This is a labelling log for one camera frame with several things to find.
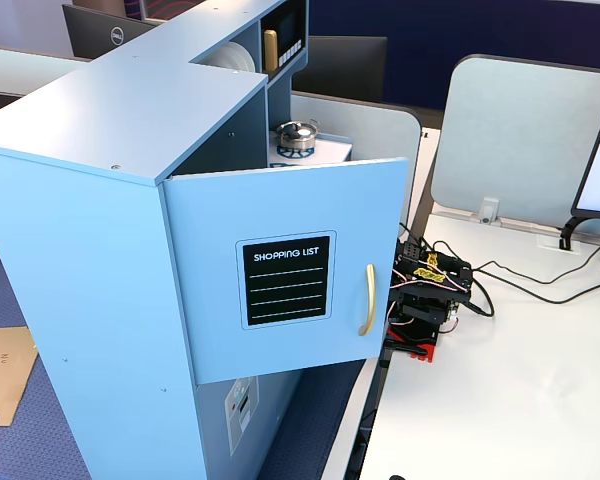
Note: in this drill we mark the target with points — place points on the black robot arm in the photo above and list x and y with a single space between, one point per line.
425 305

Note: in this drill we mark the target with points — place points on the blue cabinet door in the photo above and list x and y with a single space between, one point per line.
205 300

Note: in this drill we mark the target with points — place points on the blue round trivet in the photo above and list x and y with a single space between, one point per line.
292 152

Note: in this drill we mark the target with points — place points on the steel toy pot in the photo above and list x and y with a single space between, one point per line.
297 134

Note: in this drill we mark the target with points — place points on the grey desk divider panel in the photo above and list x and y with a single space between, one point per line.
370 130
20 70
520 140

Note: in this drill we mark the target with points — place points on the dark monitor back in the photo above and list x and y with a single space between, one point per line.
350 65

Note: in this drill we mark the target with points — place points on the white toy plate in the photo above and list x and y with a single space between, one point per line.
232 57

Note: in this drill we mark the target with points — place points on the black toy microwave door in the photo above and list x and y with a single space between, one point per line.
287 25

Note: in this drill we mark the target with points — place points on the blue toy play kitchen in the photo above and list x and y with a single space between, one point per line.
80 225

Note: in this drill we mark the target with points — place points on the black dell monitor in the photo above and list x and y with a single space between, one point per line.
105 30

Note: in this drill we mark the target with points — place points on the flat cardboard sheet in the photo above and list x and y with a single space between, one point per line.
5 370

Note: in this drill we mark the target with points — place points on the red printed base mount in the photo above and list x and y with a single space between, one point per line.
422 352

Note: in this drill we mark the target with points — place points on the white divider bracket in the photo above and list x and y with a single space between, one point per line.
488 210

